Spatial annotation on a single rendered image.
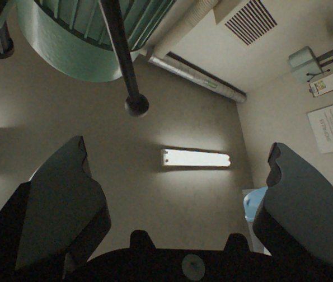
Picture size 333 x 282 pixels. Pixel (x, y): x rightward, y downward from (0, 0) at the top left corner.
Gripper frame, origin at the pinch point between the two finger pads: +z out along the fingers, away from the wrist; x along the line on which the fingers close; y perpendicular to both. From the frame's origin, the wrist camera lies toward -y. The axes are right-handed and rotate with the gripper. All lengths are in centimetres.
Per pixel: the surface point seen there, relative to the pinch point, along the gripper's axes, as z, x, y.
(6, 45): 22.7, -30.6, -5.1
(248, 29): 171, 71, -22
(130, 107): 10.1, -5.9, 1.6
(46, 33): 12.5, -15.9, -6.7
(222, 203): 142, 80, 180
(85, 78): 16.4, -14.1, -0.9
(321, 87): 229, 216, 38
